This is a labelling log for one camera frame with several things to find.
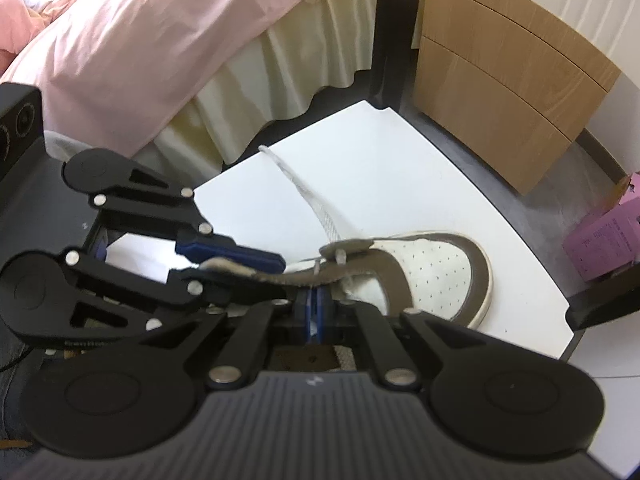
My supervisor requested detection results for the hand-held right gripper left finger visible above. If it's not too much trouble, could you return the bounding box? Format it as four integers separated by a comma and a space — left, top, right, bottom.
145, 289, 315, 391

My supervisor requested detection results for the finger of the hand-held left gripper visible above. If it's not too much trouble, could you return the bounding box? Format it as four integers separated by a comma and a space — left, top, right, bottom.
89, 157, 287, 277
64, 249, 273, 333

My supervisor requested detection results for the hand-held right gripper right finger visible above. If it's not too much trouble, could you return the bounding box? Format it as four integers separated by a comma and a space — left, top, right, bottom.
315, 287, 489, 391

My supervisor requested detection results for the white shoelace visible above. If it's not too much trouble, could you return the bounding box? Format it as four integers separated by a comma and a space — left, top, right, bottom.
258, 144, 367, 282

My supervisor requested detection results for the white and brown sneaker shoe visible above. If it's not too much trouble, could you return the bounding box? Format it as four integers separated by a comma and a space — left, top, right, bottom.
199, 229, 494, 377

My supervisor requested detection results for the pink duvet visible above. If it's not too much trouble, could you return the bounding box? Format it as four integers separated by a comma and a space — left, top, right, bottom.
0, 0, 352, 159

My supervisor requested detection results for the pink cardboard box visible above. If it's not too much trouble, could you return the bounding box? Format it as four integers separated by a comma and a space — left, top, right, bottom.
561, 171, 640, 284

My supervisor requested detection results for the wooden drawer cabinet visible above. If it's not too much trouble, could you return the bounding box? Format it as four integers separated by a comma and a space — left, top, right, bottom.
411, 0, 624, 197

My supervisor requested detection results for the white chair with black frame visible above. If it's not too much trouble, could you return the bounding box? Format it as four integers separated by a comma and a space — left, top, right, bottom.
106, 0, 640, 377

